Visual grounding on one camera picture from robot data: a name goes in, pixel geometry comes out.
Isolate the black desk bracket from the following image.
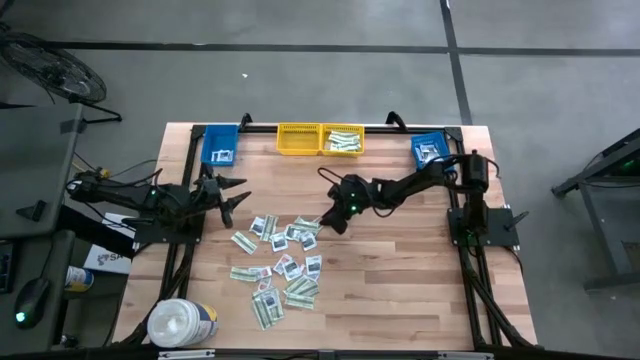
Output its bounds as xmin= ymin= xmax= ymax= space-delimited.
xmin=15 ymin=199 xmax=49 ymax=223

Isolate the black diagonal brace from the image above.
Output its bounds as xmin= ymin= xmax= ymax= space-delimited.
xmin=57 ymin=203 xmax=137 ymax=260

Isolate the dark keyboard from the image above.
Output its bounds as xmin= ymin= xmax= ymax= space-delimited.
xmin=0 ymin=239 xmax=15 ymax=295

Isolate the yellow cable plug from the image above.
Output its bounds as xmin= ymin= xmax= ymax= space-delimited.
xmin=74 ymin=160 xmax=112 ymax=180

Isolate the white wipes canister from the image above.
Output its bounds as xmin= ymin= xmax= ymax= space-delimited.
xmin=146 ymin=298 xmax=220 ymax=349

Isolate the grey metal cart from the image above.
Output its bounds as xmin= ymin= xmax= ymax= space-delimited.
xmin=551 ymin=127 xmax=640 ymax=291

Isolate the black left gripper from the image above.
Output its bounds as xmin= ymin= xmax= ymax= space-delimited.
xmin=192 ymin=166 xmax=253 ymax=229

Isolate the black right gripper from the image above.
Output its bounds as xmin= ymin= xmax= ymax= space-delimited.
xmin=319 ymin=173 xmax=382 ymax=235

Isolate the silver bracket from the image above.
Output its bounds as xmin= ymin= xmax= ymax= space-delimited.
xmin=157 ymin=349 xmax=217 ymax=360
xmin=436 ymin=351 xmax=496 ymax=360

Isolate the grey desk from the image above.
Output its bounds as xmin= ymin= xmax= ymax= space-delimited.
xmin=0 ymin=102 xmax=86 ymax=351

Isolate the black floor fan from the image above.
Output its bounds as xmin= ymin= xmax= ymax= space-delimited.
xmin=0 ymin=22 xmax=124 ymax=125

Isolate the white printed box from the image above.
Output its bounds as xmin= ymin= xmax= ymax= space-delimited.
xmin=82 ymin=212 xmax=139 ymax=276

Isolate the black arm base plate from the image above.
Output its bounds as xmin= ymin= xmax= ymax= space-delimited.
xmin=122 ymin=215 xmax=205 ymax=246
xmin=447 ymin=207 xmax=521 ymax=248

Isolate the white yellow can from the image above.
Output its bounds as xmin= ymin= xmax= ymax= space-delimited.
xmin=64 ymin=264 xmax=95 ymax=293

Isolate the blue plastic basket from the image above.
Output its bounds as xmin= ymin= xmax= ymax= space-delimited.
xmin=200 ymin=123 xmax=240 ymax=168
xmin=410 ymin=131 xmax=454 ymax=174

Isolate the black computer mouse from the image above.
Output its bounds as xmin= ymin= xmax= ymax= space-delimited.
xmin=12 ymin=277 xmax=51 ymax=331

